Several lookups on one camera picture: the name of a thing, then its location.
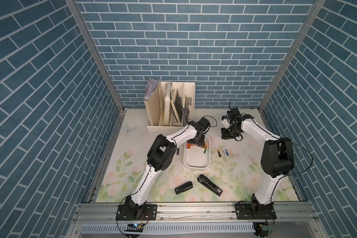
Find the aluminium front rail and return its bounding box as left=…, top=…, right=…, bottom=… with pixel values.
left=72, top=201, right=318, bottom=224

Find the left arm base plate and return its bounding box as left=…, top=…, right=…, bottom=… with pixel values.
left=116, top=204, right=157, bottom=221

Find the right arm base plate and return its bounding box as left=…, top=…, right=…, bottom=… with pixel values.
left=235, top=202, right=277, bottom=220

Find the purple paper stack folder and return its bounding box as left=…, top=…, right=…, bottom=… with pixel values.
left=144, top=78, right=160, bottom=101

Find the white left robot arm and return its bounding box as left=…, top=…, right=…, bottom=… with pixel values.
left=125, top=117, right=210, bottom=213

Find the small black stapler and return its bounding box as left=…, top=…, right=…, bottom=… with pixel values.
left=175, top=181, right=193, bottom=195

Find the white plastic storage tray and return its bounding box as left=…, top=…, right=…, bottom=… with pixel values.
left=183, top=135, right=211, bottom=170

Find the large black stapler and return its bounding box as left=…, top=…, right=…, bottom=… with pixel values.
left=197, top=174, right=223, bottom=196

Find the white ribbed cable duct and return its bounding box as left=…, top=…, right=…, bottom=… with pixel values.
left=81, top=222, right=255, bottom=235

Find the beige file organizer rack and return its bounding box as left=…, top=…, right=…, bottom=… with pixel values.
left=144, top=80, right=196, bottom=135

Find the black framed tablet board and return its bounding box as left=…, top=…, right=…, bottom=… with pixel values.
left=171, top=89, right=183, bottom=123

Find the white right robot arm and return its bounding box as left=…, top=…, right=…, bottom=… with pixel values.
left=221, top=108, right=295, bottom=208

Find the dark small notebook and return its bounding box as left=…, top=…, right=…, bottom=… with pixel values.
left=183, top=95, right=189, bottom=125

